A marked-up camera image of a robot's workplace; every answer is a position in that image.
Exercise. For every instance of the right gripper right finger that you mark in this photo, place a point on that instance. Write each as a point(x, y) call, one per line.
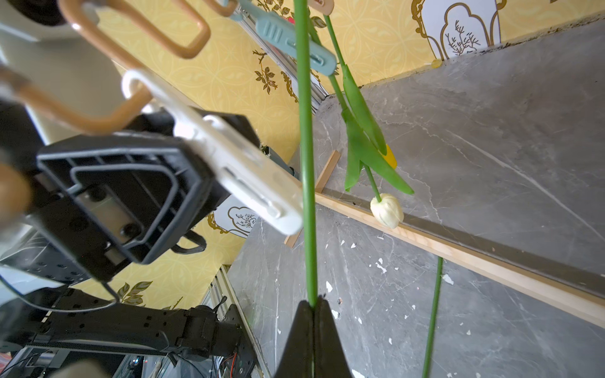
point(329, 358)

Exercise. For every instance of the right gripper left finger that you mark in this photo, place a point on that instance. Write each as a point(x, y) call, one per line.
point(297, 358)

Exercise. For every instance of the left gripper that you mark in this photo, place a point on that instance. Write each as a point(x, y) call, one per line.
point(123, 198)

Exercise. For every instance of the wooden arched clip hanger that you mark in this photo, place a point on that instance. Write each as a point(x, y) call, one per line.
point(238, 166)

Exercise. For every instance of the white artificial tulip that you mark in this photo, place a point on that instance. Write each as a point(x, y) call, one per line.
point(363, 156)

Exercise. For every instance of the yellow artificial tulip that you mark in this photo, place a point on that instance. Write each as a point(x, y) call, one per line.
point(359, 106)

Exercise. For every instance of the blue artificial tulip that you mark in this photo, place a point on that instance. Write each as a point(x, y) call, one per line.
point(306, 148)

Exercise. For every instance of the pink artificial tulip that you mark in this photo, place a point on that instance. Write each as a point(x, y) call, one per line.
point(432, 320)

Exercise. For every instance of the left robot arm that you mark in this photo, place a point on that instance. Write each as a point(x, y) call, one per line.
point(48, 303)

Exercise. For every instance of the wooden clothes rack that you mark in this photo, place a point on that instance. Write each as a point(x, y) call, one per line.
point(577, 302)

